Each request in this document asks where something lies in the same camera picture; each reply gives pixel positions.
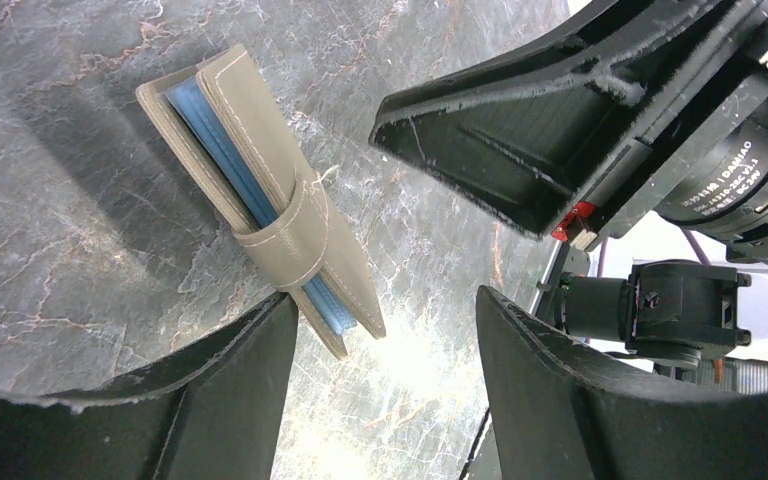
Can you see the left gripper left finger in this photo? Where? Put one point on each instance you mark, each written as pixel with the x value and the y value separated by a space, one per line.
pixel 211 410

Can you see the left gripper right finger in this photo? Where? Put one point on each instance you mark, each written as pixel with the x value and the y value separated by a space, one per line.
pixel 563 410

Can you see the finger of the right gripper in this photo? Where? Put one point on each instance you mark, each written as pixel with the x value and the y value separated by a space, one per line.
pixel 585 113

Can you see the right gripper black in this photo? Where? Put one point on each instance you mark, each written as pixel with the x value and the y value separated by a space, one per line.
pixel 705 165

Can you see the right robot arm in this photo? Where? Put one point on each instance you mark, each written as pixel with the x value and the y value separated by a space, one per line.
pixel 679 314

